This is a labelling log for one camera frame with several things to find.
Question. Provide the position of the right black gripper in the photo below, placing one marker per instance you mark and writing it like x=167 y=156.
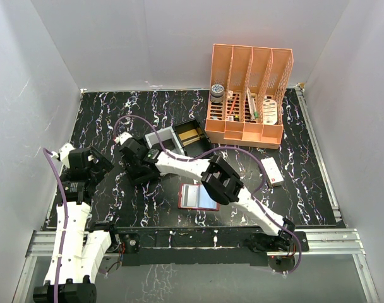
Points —
x=136 y=172

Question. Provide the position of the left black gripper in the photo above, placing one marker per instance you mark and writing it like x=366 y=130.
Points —
x=100 y=158

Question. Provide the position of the red leather card holder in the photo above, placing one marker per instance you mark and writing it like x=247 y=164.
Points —
x=205 y=202

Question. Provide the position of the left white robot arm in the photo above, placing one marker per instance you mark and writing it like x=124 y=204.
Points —
x=77 y=254

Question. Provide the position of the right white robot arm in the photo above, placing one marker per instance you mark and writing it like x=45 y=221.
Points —
x=222 y=183

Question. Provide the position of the grey plastic tray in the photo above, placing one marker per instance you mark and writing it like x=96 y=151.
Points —
x=169 y=139

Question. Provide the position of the black open tray box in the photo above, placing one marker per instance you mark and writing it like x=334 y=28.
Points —
x=196 y=148

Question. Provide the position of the small round jar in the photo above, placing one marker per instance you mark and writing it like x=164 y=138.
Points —
x=217 y=93

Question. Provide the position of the white small box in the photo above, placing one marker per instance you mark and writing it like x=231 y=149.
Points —
x=273 y=173

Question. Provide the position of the orange plastic file organizer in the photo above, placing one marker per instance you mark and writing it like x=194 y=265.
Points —
x=249 y=75

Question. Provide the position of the white label packet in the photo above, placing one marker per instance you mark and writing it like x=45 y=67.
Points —
x=269 y=111

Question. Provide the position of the black front mounting rail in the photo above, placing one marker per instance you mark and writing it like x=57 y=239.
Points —
x=192 y=245

